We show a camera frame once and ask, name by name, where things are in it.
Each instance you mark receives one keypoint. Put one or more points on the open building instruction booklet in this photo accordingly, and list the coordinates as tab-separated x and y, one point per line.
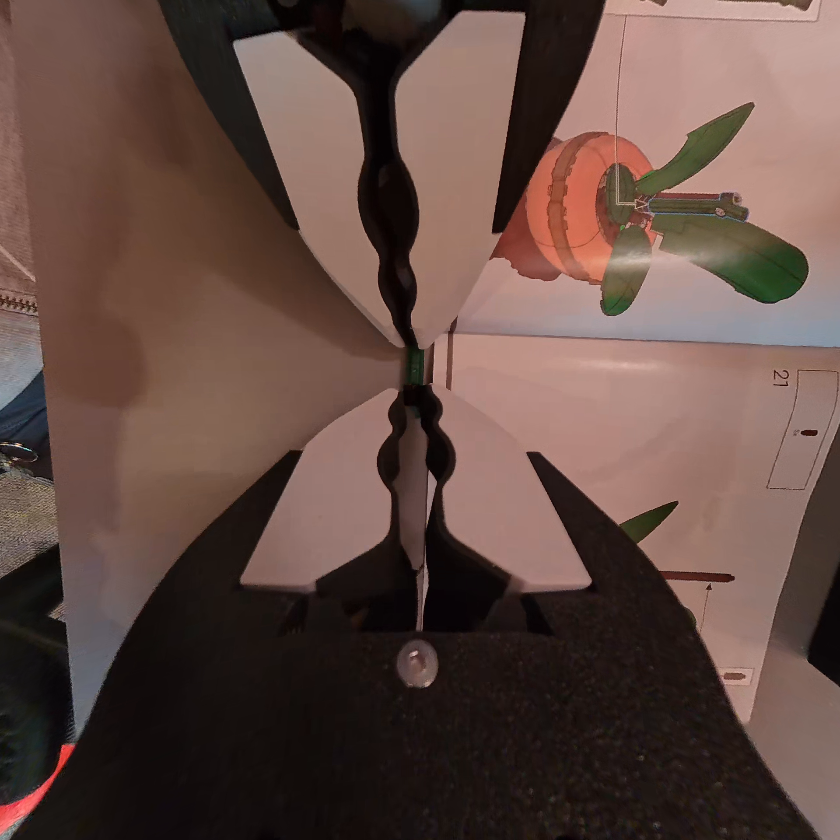
590	426

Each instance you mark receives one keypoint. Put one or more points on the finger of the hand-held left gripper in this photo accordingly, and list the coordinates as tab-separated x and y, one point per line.
308	131
459	131

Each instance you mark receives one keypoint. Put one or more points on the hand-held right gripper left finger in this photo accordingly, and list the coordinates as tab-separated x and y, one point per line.
328	512

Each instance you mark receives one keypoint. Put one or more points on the dark green toy stem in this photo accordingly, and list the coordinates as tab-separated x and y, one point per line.
415	366

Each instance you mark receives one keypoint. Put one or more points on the black orchid toy set box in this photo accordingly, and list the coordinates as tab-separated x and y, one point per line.
828	577

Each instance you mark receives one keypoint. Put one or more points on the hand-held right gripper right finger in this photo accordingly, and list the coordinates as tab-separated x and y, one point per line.
512	512

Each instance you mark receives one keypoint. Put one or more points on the small black toy connector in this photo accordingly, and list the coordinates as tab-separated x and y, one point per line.
413	396

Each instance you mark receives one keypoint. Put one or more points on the grey desk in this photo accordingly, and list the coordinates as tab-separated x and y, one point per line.
197	394

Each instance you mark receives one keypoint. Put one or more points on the black object with red patch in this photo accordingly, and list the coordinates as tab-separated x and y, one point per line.
46	774

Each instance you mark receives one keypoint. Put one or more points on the person's blue jeans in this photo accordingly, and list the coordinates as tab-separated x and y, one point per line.
26	420

